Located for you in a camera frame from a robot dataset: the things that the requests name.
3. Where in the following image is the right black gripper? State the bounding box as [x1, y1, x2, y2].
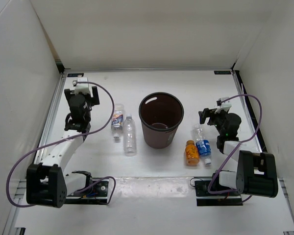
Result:
[199, 108, 229, 136]

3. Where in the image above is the orange juice bottle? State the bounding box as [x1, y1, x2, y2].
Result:
[185, 140, 199, 166]

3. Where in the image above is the clear unlabelled plastic bottle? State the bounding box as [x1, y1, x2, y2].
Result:
[123, 114, 137, 156]

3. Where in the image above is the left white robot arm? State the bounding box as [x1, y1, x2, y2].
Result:
[26, 84, 99, 208]

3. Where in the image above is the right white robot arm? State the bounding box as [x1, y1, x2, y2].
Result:
[198, 108, 278, 198]

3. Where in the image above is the dark red plastic bin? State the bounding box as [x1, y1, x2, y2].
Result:
[139, 92, 184, 149]

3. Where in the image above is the left blue corner sticker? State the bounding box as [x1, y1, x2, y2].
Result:
[67, 73, 84, 77]

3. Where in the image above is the blue corner sticker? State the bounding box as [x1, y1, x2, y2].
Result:
[67, 73, 84, 77]
[214, 70, 232, 75]

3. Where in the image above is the right blue corner sticker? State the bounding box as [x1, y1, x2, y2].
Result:
[214, 70, 232, 75]

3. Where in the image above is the clear bottle blue orange label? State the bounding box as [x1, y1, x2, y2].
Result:
[111, 104, 124, 142]

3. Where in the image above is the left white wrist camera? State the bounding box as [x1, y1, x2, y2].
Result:
[73, 77, 90, 95]

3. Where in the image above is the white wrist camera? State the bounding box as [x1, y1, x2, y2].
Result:
[73, 77, 90, 95]
[217, 97, 232, 113]

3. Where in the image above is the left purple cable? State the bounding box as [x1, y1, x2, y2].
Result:
[6, 82, 117, 208]

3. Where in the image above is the purple cable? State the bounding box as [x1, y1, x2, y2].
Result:
[207, 94, 263, 204]
[6, 82, 117, 208]

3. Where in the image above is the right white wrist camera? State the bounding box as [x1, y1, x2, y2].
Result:
[217, 97, 232, 113]

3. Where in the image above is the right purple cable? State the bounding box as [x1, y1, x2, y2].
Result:
[207, 94, 263, 204]

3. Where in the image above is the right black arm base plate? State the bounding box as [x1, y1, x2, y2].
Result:
[190, 177, 243, 207]

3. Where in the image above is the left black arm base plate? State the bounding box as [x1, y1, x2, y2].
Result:
[64, 179, 109, 205]

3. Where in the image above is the left aluminium frame rail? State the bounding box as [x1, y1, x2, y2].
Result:
[2, 59, 65, 235]

